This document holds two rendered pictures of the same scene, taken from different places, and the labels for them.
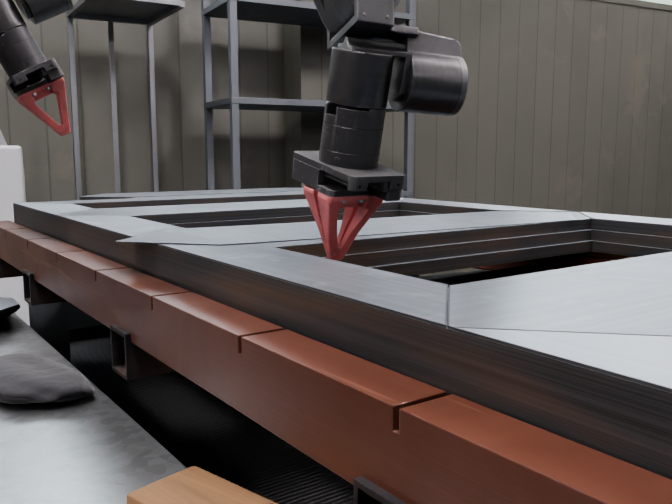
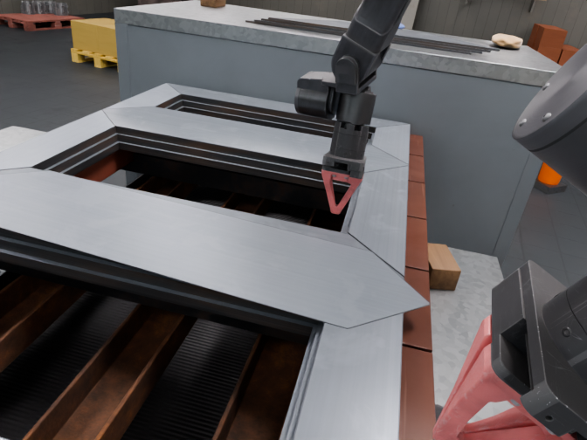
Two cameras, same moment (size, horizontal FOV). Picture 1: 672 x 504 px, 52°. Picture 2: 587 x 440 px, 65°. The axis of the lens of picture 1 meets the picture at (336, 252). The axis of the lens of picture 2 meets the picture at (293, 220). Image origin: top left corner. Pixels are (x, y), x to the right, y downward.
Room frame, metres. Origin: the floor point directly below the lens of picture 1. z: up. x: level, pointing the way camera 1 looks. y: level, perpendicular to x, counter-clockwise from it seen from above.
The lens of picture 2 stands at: (1.23, 0.45, 1.22)
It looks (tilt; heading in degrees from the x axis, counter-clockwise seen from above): 29 degrees down; 225
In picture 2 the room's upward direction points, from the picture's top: 7 degrees clockwise
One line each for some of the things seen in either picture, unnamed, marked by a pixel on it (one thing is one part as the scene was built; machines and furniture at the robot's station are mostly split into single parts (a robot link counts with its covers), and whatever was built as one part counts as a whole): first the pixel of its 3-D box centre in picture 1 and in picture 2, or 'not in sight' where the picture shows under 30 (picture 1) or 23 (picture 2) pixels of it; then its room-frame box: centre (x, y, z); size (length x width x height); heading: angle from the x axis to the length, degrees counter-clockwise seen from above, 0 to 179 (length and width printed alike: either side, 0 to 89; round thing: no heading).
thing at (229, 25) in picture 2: not in sight; (341, 35); (0.00, -0.67, 1.03); 1.30 x 0.60 x 0.04; 125
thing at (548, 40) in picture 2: not in sight; (554, 49); (-8.40, -3.05, 0.36); 1.24 x 0.88 x 0.73; 28
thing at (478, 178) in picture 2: not in sight; (305, 209); (0.23, -0.51, 0.51); 1.30 x 0.04 x 1.01; 125
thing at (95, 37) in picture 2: not in sight; (132, 42); (-1.25, -5.11, 0.22); 1.16 x 0.79 x 0.43; 26
